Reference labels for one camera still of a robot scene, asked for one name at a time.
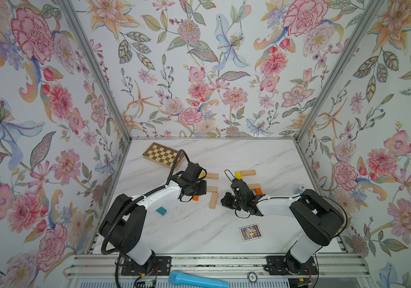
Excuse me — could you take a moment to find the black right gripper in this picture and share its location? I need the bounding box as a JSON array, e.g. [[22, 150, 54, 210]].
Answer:
[[219, 192, 246, 210]]

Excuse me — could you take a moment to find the natural wood block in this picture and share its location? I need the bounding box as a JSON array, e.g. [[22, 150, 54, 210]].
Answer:
[[205, 173, 219, 180], [209, 192, 218, 210], [240, 170, 257, 177], [206, 186, 218, 193], [247, 184, 261, 190]]

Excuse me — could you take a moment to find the teal block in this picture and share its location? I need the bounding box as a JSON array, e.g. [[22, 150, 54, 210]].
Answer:
[[156, 207, 167, 216]]

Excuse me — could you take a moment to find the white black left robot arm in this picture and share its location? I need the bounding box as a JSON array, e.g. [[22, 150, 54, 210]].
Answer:
[[99, 162, 207, 269]]

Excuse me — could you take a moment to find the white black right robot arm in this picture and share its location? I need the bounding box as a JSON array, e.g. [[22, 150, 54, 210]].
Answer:
[[221, 179, 347, 275]]

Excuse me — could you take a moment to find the playing card box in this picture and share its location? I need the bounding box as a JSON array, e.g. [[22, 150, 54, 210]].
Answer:
[[239, 224, 263, 242]]

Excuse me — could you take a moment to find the wooden folding chessboard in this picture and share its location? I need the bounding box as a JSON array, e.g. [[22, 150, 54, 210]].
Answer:
[[142, 142, 186, 170]]

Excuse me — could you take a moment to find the blue microphone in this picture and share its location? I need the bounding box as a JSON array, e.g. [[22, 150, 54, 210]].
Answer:
[[168, 271, 229, 288]]

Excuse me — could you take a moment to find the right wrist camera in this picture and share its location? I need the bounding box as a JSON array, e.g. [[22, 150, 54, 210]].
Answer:
[[231, 178, 253, 200]]

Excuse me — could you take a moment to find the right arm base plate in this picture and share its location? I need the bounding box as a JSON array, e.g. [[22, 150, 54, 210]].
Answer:
[[264, 255, 319, 276]]

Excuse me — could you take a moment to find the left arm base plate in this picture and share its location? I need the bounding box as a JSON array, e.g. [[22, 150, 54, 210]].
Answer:
[[121, 256, 172, 277]]

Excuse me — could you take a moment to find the black corrugated cable hose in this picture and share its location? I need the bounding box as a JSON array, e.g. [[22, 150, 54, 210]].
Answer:
[[100, 149, 191, 288]]

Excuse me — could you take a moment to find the aluminium front rail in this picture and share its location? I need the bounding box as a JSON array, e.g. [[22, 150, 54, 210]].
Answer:
[[64, 253, 370, 279]]

